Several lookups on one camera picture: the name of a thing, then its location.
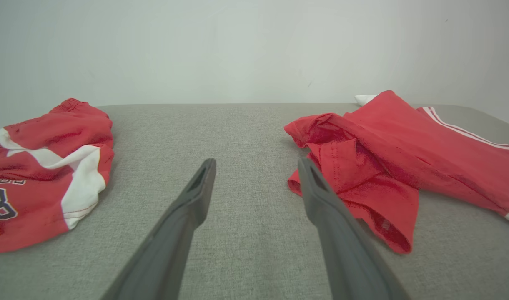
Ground red Bulls 23 shorts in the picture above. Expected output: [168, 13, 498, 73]
[0, 98, 115, 254]

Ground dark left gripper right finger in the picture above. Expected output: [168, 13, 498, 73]
[298, 157, 411, 300]

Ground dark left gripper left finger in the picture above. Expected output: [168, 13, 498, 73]
[100, 158, 217, 300]

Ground red Bulls basketball jersey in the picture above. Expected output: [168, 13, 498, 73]
[284, 90, 509, 255]

